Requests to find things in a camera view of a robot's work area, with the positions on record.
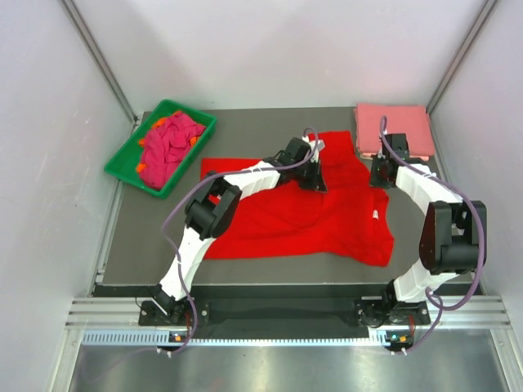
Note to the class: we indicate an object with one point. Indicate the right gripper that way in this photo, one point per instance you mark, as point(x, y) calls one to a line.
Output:
point(373, 180)

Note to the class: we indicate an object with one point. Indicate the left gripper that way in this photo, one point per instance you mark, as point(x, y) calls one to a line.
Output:
point(316, 182)

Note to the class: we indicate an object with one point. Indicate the red t shirt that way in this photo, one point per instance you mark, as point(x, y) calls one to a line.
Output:
point(349, 220)

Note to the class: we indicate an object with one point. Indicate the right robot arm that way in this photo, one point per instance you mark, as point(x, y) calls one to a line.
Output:
point(449, 245)

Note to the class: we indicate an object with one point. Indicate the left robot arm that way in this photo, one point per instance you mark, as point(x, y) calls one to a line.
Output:
point(210, 208)

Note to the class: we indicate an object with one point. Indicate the folded pink t shirt stack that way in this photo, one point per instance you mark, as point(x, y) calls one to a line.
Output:
point(412, 120)

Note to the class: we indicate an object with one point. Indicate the magenta t shirt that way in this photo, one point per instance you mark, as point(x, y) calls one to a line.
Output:
point(171, 143)

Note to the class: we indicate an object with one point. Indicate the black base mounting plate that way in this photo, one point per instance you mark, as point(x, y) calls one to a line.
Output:
point(282, 312)

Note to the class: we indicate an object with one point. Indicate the green plastic bin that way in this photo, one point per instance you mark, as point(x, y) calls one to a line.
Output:
point(160, 151)

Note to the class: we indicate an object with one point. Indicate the grey slotted cable duct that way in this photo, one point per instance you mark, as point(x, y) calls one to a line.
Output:
point(166, 338)

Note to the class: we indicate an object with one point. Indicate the right corner aluminium post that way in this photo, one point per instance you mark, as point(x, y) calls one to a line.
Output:
point(481, 19)

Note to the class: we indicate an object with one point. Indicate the corner aluminium post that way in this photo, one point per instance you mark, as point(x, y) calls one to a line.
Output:
point(84, 32)
point(481, 19)

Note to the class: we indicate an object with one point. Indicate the left corner aluminium post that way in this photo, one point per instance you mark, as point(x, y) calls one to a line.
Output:
point(84, 32)

